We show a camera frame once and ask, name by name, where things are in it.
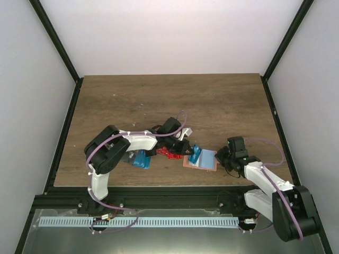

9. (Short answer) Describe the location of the light blue slotted cable duct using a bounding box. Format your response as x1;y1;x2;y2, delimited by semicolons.
38;216;239;228

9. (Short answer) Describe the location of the red VIP card pile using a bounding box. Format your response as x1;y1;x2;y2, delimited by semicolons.
156;147;183;160

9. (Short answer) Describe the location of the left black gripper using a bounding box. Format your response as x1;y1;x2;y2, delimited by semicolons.
165;135;194;156

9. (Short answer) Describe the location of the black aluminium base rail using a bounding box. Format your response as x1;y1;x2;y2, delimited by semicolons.
32;185;258;214

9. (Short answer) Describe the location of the black frame post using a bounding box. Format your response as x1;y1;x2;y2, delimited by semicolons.
263;0;314;80
29;0;80;84

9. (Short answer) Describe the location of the left black frame post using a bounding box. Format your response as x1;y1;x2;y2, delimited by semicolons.
29;0;80;84

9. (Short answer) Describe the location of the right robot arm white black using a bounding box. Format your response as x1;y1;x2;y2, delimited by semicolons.
215;137;320;242

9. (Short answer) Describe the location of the right black frame post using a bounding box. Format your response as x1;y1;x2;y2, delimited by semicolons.
263;0;314;80

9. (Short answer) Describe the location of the blue card pile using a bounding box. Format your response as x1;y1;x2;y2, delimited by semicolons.
132;150;151;169

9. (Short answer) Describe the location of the pink leather card holder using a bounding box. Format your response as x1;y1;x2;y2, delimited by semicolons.
183;149;218;171

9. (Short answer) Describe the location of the black card pile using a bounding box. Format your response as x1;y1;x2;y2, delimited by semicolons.
121;151;138;165

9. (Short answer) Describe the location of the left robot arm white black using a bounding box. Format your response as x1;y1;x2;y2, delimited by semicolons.
84;117;194;214

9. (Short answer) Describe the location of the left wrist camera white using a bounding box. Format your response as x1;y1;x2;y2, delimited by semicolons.
175;128;193;141

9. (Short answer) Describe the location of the single blue card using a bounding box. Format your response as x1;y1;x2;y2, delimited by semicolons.
188;144;202;165

